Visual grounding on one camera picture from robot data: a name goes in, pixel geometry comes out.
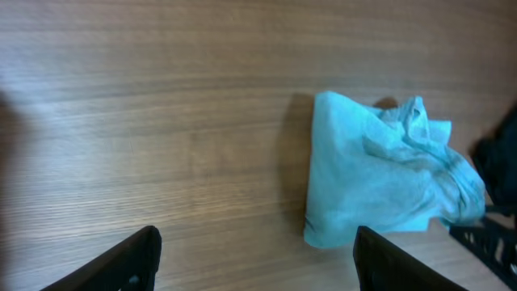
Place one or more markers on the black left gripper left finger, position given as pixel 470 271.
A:
pixel 130 265

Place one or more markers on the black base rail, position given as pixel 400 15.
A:
pixel 494 245

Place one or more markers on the black garment on right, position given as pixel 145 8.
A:
pixel 494 157

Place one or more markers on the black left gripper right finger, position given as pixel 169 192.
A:
pixel 382 266

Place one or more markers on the light blue t-shirt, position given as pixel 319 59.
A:
pixel 391 170

